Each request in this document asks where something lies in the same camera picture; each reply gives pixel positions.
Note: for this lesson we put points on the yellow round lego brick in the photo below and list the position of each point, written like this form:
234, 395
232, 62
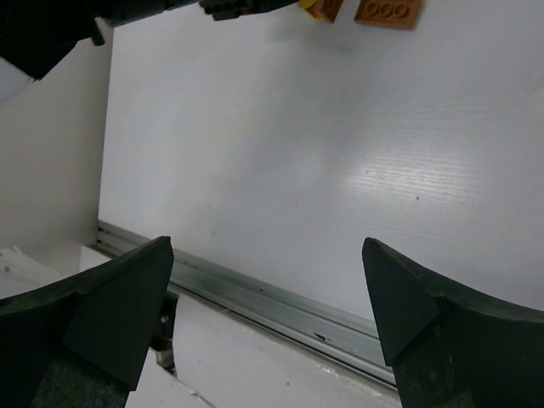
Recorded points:
305, 4

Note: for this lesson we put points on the aluminium table frame rail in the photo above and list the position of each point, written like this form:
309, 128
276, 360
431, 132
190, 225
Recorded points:
310, 295

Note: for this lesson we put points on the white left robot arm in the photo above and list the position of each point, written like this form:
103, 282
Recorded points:
36, 35

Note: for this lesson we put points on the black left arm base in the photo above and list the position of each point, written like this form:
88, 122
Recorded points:
162, 340

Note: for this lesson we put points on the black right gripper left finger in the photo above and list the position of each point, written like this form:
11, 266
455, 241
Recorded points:
83, 341

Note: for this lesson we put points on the brown lego brick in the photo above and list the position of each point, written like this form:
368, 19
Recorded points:
392, 14

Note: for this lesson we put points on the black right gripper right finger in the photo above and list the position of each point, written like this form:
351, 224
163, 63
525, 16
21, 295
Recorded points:
448, 344

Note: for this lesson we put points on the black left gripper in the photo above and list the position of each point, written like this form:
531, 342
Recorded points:
233, 9

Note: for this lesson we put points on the brown lego plate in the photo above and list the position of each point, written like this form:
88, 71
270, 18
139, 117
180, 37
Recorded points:
326, 10

